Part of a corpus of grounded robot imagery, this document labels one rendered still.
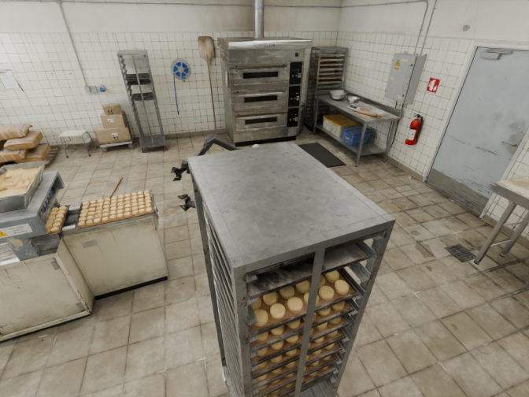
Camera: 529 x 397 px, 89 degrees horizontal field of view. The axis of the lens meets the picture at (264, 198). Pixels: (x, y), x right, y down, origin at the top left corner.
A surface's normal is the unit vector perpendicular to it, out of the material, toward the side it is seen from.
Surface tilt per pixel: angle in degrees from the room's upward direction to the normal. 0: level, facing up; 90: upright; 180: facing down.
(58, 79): 90
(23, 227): 90
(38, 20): 90
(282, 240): 0
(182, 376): 0
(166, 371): 0
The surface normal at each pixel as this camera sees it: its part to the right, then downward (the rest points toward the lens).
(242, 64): 0.30, 0.52
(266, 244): 0.00, -0.84
